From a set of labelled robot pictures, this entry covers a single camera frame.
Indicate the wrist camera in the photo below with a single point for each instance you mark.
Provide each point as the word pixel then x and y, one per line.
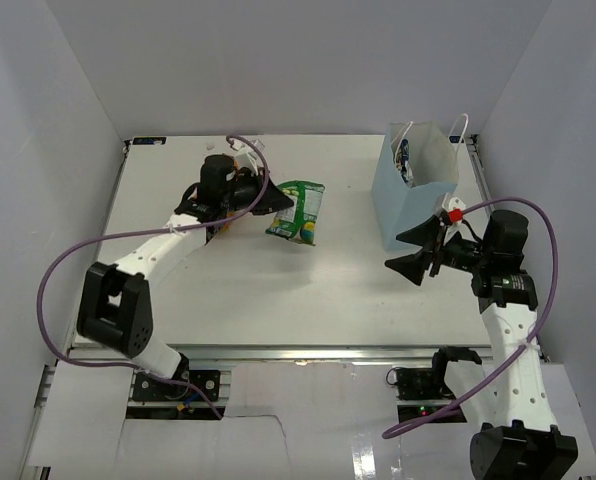
pixel 450 210
pixel 248 150

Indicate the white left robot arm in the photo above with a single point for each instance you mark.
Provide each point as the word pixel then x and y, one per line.
pixel 116 309

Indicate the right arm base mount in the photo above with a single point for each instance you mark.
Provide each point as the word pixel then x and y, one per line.
pixel 417 384

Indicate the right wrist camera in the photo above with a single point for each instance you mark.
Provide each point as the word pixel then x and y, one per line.
pixel 450 210

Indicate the black label sticker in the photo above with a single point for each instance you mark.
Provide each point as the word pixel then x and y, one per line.
pixel 149 140

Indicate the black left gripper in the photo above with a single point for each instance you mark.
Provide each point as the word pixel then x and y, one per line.
pixel 273 200

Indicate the white front cardboard panel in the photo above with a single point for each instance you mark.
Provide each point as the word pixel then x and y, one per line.
pixel 282 421

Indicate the green snack bag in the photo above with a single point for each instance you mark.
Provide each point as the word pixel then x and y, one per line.
pixel 297 223

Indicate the blue cookie bag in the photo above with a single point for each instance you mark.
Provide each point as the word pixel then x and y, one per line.
pixel 402 162

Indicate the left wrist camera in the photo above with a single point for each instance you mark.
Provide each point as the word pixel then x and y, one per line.
pixel 248 150

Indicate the light blue paper bag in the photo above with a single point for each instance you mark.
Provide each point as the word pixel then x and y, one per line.
pixel 434 161

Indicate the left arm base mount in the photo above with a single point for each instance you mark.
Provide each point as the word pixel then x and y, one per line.
pixel 146 389

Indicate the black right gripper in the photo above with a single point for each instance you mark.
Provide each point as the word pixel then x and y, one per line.
pixel 413 266

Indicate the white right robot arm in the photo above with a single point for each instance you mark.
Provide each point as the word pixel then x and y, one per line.
pixel 518 436

